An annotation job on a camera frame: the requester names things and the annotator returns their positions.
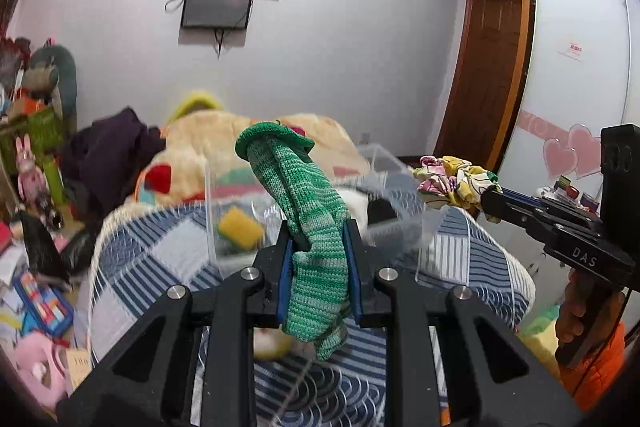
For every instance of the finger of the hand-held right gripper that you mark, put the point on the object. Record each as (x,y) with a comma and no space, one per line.
(520,213)
(530,198)

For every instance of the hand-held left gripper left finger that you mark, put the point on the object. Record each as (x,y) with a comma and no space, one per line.
(284,279)

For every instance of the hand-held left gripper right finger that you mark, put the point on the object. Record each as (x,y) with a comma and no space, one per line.
(353,279)

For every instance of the green knitted sock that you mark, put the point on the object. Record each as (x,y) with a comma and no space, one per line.
(310,227)

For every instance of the floral fabric scrunchie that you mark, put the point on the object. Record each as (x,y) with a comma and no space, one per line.
(452,184)

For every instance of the clear plastic storage box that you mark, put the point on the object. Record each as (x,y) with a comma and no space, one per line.
(400,202)

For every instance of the person's right forearm orange sleeve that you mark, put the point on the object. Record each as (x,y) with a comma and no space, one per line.
(597,367)

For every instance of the white soft item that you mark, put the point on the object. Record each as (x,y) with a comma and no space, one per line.
(356,208)

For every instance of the person's right hand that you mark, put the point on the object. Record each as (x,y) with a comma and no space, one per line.
(570,312)

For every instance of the yellow sponge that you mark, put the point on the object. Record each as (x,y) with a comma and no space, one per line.
(241,228)

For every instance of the blue patterned quilt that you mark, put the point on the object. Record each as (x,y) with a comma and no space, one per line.
(150,257)

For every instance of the white sliding door with hearts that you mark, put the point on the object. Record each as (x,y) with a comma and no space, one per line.
(575,57)

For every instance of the large plush teddy bear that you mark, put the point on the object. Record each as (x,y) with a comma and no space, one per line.
(210,147)

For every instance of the brown wooden wardrobe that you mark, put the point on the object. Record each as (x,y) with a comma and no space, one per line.
(482,32)

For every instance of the dark purple garment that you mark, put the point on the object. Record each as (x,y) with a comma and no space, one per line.
(112,157)

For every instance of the colourful blue picture book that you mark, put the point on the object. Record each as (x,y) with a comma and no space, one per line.
(42,304)

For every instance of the pink plush bag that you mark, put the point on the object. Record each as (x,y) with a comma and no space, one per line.
(37,359)

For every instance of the pink rabbit doll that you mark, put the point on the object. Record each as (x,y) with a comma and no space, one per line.
(29,177)

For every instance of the green cardboard box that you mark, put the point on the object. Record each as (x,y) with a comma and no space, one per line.
(30,132)

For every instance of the grey green plush toy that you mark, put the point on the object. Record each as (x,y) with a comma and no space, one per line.
(55,77)

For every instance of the small black wall monitor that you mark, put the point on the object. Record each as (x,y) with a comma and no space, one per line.
(216,4)

